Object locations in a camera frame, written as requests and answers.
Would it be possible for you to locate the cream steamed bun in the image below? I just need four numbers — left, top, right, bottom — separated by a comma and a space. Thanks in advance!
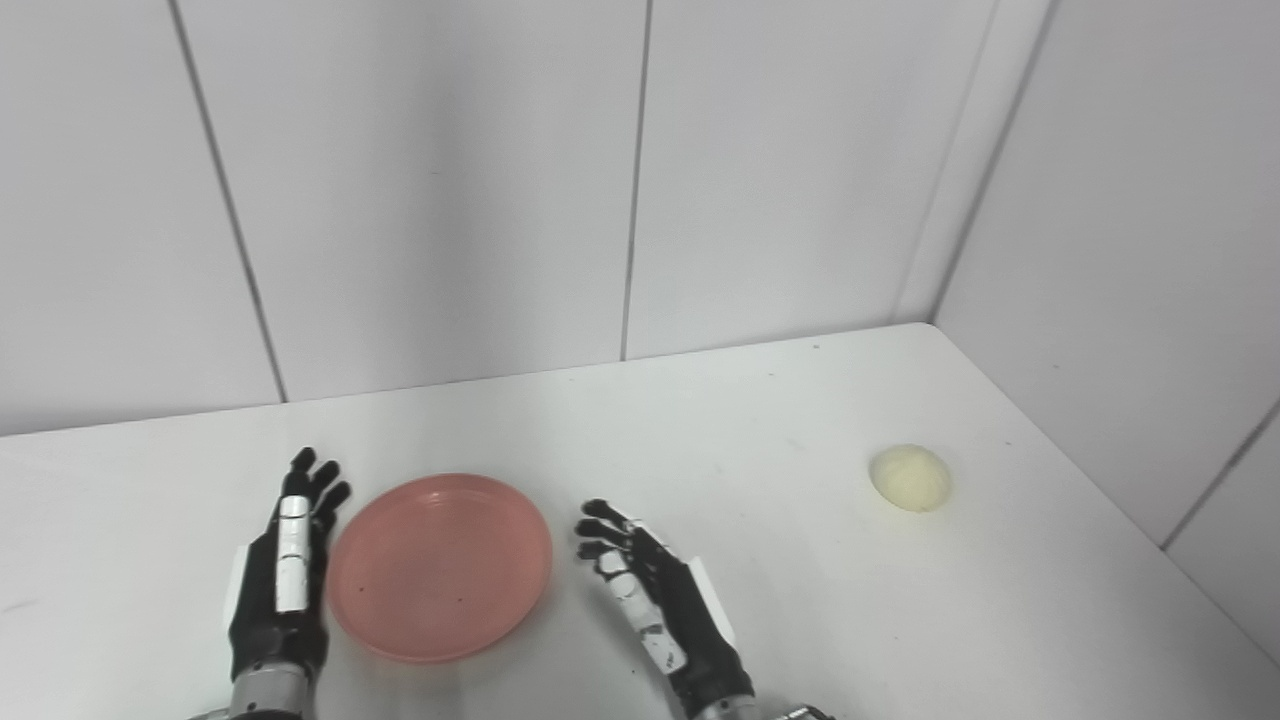
868, 444, 952, 513

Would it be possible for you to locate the pink round plate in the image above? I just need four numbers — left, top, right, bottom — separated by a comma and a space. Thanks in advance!
327, 473, 554, 664

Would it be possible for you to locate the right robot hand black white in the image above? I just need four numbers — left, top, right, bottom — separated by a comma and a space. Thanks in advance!
575, 499, 756, 716

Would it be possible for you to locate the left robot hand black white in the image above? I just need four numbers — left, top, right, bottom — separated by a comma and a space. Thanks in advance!
224, 447, 352, 684

